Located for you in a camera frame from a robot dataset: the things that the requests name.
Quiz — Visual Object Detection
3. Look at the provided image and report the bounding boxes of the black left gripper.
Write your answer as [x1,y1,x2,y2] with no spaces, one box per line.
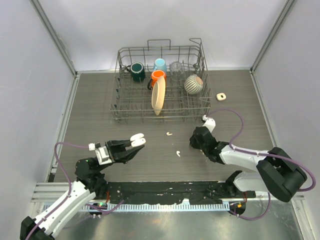
[97,137,144,172]

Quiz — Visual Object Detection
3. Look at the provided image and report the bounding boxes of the white earbud charging case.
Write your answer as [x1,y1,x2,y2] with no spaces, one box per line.
[130,133,146,148]

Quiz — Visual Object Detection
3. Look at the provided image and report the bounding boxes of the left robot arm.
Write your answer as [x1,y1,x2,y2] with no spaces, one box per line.
[19,133,146,240]

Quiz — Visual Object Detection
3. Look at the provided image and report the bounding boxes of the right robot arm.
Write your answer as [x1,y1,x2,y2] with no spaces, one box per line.
[189,126,308,203]

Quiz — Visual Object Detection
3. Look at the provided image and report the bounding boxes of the beige earbud charging case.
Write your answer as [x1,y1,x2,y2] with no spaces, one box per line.
[216,92,227,102]

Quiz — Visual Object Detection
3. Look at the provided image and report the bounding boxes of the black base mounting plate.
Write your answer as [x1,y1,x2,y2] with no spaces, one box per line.
[108,181,256,205]

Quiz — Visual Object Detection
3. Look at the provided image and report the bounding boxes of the striped ceramic bowl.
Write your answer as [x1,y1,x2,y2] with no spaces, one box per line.
[184,74,204,95]

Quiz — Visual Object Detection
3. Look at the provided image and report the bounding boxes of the beige plate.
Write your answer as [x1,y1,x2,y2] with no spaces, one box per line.
[151,76,166,116]

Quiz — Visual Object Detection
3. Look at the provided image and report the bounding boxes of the clear glass cup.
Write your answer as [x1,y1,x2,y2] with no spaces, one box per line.
[169,61,184,82]

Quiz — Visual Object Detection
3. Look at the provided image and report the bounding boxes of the orange mug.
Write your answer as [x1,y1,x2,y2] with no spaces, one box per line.
[147,70,167,90]

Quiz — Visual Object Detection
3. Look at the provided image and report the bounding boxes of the dark green mug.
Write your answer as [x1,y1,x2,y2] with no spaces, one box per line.
[125,62,146,83]

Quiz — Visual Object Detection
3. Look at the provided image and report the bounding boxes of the light blue mug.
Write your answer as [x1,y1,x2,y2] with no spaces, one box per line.
[152,58,167,74]

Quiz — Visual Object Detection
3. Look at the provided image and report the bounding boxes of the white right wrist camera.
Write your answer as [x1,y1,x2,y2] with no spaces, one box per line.
[202,115,216,133]

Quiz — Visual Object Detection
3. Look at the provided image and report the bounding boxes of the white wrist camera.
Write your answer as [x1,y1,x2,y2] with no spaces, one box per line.
[88,143,113,166]
[202,115,216,133]

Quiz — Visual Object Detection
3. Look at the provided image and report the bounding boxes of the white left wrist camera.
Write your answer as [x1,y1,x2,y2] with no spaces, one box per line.
[88,143,113,166]

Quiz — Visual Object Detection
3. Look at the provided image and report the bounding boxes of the white slotted cable duct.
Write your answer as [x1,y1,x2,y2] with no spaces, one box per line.
[42,201,230,212]

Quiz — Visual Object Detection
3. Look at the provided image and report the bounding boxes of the grey wire dish rack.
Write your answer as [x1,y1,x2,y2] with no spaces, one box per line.
[110,38,212,122]

